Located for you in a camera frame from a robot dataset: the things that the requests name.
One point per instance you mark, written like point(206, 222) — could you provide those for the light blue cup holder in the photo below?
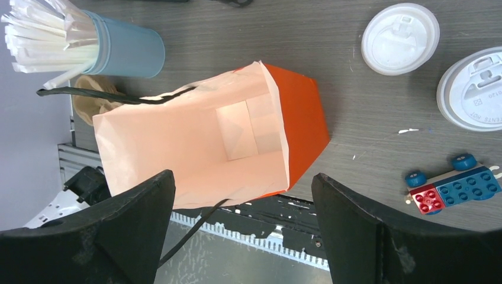
point(126, 50)

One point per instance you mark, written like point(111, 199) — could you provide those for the tan cardboard cup carrier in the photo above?
point(87, 107)

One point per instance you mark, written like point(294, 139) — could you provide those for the white sip lid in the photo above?
point(469, 92)

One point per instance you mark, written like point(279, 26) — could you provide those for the red blue toy blocks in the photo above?
point(469, 180)

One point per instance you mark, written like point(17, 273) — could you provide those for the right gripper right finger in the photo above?
point(368, 242)

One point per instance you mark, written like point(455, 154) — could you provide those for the orange paper bag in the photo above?
point(242, 135)

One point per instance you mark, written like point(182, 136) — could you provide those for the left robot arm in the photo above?
point(86, 188)

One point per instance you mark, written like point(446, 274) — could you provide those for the white cup lid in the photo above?
point(400, 39)

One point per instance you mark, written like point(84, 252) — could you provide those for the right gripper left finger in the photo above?
point(118, 240)

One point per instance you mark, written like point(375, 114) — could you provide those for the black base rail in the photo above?
point(280, 224)

